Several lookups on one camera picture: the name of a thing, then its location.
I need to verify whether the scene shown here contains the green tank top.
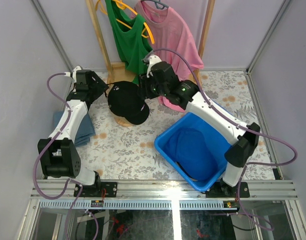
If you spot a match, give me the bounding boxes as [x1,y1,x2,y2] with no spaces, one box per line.
[105,0,152,84]

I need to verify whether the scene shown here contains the wooden hat stand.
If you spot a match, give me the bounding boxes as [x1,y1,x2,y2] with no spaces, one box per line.
[114,117,134,128]

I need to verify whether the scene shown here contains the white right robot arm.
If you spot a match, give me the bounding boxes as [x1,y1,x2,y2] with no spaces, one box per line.
[139,54,260,197]

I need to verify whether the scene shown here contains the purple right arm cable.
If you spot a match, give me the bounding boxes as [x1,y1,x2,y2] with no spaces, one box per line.
[142,48,299,231]

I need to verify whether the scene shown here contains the yellow clothes hanger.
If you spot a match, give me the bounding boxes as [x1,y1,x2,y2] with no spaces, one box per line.
[95,0,155,45]

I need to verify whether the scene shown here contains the black baseball cap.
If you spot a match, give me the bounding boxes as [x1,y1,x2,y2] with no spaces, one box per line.
[107,81,150,125]

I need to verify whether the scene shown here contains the folded blue denim cloth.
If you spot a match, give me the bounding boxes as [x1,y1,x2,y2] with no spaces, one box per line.
[49,111,95,148]

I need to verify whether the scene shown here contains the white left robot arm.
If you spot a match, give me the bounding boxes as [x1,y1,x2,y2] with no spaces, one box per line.
[37,65,108,197]

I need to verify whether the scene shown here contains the wooden clothes rack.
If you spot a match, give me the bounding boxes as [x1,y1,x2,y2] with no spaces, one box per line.
[86,0,215,83]

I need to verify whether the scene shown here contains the grey clothes hanger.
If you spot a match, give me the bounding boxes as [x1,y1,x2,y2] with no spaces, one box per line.
[141,0,169,10]

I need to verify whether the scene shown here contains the pink t-shirt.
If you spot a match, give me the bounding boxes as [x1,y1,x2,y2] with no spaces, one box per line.
[134,1,204,113]

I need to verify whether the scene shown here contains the aluminium mounting rail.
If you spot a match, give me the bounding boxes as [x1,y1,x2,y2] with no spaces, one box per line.
[29,180,298,210]

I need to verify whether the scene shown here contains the blue baseball cap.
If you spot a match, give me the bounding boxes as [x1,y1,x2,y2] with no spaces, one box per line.
[165,128,218,181]

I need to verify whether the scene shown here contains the blue plastic bin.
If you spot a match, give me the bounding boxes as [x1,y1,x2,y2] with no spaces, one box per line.
[154,112,231,192]

